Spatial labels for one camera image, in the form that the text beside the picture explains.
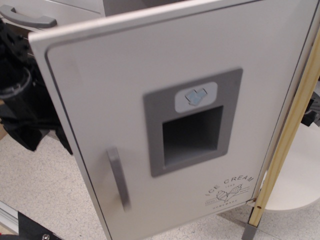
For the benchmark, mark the grey fridge door handle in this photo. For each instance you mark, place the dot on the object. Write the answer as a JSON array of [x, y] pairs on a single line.
[[119, 176]]

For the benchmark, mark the black clamp right edge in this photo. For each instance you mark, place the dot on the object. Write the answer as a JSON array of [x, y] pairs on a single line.
[[312, 112]]

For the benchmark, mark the aluminium rail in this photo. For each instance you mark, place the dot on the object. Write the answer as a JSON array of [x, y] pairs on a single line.
[[9, 218]]

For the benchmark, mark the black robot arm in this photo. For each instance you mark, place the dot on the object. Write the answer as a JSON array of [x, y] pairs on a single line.
[[15, 62]]

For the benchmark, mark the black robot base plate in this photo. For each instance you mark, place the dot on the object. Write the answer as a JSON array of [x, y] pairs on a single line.
[[30, 230]]

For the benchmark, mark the light wooden side post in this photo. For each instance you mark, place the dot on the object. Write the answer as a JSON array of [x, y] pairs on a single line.
[[310, 76]]

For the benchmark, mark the grey ice dispenser panel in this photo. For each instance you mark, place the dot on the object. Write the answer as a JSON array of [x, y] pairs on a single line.
[[191, 123]]

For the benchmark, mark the white round table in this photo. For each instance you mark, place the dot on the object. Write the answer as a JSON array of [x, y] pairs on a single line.
[[298, 183]]

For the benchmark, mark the grey right cabinet foot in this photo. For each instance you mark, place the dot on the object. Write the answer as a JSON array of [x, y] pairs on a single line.
[[249, 232]]

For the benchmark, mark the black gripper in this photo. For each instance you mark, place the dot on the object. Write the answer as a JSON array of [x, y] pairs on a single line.
[[28, 114]]

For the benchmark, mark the white oven door with window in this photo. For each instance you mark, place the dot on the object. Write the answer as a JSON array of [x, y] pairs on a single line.
[[65, 12]]

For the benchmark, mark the grey oven door handle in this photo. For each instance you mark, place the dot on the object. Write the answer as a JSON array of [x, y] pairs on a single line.
[[42, 22]]

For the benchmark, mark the white fridge door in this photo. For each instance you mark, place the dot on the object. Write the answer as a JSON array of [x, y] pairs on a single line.
[[98, 71]]

